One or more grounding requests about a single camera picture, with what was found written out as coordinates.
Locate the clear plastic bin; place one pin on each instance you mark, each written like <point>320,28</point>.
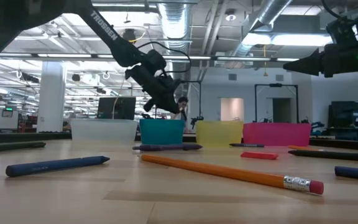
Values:
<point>104,132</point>

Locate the dark purple pen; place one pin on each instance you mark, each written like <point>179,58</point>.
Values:
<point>166,147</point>

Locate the black monitor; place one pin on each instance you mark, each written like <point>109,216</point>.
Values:
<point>123,108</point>

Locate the white building column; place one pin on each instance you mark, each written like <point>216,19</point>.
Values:
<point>51,96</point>

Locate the green exit sign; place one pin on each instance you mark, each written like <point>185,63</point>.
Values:
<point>9,109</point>

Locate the dark equipment shelf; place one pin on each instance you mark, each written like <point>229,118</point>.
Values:
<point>350,115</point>

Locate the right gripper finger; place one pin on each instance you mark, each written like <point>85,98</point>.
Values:
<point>309,65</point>

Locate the black pen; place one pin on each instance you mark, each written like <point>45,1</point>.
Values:
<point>11,147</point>
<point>334,155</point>

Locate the red eraser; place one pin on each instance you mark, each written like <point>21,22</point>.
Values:
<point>258,155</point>

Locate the person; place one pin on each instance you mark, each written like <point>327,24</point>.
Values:
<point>183,100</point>

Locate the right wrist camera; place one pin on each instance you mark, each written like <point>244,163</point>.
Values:
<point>339,31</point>

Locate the red plastic bin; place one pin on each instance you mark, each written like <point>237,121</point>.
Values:
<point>277,134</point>

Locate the yellow plastic bin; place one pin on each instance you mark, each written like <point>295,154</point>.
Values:
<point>219,133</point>

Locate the teal plastic bin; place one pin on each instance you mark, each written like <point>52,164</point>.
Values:
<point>162,132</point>

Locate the black ceiling camera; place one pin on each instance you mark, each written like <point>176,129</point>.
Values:
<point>130,35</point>

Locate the black aluminium table frame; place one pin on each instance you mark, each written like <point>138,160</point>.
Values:
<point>26,137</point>

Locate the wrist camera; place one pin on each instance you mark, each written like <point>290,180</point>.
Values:
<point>172,83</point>
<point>339,31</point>

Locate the black workstation robot arm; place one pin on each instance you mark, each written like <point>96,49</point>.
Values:
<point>194,120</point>
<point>146,116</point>

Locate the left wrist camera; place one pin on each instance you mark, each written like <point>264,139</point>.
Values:
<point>172,83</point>

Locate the red tool cabinet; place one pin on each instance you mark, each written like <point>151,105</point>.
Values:
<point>26,124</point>

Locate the silver air duct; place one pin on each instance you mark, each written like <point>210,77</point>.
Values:
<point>174,25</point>
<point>269,12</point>

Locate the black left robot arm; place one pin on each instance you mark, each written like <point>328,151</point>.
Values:
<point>104,29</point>

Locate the grey blue pen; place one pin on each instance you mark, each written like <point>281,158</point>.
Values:
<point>356,173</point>

